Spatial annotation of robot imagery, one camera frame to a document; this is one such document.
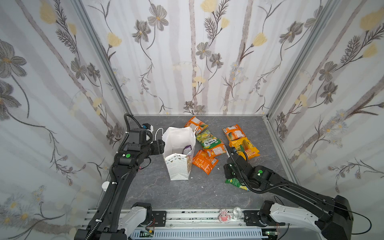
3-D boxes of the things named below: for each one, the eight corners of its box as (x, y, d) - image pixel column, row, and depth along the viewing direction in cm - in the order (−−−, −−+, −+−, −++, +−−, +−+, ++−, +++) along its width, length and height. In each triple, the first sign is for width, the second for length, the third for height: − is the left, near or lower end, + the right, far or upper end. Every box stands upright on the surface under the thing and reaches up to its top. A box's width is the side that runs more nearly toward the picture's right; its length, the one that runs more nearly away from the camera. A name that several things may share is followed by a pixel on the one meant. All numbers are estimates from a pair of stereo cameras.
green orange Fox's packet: (215, 160, 96) (216, 157, 93) (200, 146, 103) (200, 143, 100) (228, 150, 102) (229, 147, 98) (213, 137, 109) (213, 133, 105)
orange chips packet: (190, 162, 96) (190, 160, 94) (200, 150, 102) (200, 148, 100) (208, 175, 91) (209, 173, 89) (218, 162, 97) (218, 160, 94)
